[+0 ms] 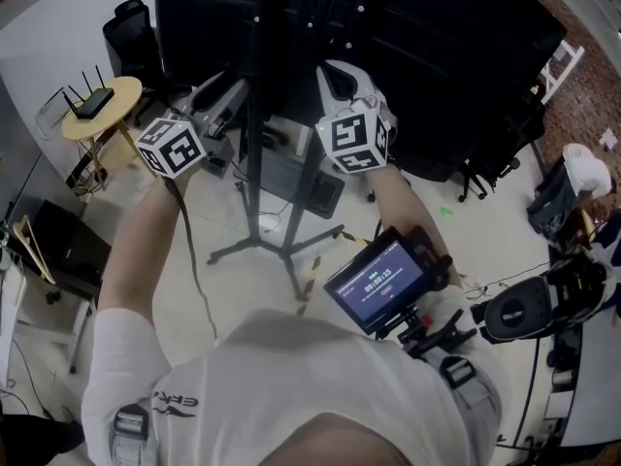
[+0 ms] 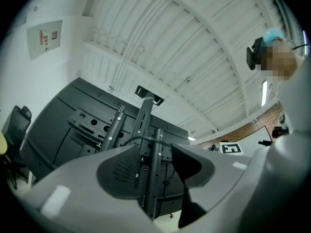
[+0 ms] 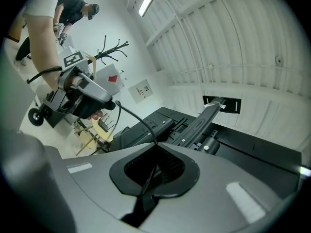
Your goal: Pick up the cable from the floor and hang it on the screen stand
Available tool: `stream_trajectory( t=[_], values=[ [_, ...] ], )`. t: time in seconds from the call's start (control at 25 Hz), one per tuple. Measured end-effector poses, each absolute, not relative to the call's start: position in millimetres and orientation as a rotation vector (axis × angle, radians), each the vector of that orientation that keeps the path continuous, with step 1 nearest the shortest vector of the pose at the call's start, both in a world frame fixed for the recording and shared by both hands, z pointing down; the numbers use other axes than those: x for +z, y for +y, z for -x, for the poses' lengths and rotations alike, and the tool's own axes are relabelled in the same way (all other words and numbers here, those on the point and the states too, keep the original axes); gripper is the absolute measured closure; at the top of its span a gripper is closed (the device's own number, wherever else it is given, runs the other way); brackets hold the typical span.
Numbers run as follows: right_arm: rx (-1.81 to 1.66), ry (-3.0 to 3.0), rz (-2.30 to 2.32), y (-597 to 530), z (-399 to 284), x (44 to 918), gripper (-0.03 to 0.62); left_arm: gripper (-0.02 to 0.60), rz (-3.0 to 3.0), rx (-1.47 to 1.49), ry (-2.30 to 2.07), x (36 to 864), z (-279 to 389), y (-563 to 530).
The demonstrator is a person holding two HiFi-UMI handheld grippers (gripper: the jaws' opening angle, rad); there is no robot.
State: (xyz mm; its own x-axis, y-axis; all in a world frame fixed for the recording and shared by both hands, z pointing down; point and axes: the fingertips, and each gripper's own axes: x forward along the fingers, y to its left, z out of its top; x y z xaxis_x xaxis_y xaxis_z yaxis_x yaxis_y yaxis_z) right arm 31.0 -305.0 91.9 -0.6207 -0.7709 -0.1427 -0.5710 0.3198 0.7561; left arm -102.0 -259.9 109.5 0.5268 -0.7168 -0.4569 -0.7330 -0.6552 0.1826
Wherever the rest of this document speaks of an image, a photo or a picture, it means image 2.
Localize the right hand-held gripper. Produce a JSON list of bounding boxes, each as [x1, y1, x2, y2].
[[219, 142, 244, 155]]

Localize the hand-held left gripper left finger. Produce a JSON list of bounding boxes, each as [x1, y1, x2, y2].
[[24, 144, 157, 233]]

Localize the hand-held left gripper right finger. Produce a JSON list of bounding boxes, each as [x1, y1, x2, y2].
[[171, 143, 253, 229]]

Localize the black metal screen stand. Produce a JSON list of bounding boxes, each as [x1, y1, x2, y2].
[[67, 84, 176, 221]]

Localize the large black screen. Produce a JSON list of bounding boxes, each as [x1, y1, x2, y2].
[[19, 77, 190, 216]]

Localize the red and black device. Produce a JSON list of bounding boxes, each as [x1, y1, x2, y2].
[[272, 127, 290, 139]]

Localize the person's white coat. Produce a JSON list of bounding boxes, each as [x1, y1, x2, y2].
[[239, 56, 311, 233]]

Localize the black office chair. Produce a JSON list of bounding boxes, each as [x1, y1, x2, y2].
[[1, 105, 33, 190]]

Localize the pale wooden table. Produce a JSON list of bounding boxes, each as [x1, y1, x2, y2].
[[0, 131, 8, 156]]

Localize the person's head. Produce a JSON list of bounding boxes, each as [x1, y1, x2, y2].
[[259, 39, 301, 83]]

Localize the blue hair cap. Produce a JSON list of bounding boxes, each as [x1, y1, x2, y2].
[[263, 28, 285, 43]]

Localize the thin black cable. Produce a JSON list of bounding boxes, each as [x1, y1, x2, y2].
[[123, 135, 172, 147]]

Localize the black head-mounted camera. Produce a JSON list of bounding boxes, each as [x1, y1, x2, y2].
[[246, 37, 264, 70]]

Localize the grey wall electrical panel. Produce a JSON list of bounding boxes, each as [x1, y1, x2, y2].
[[26, 20, 63, 61]]

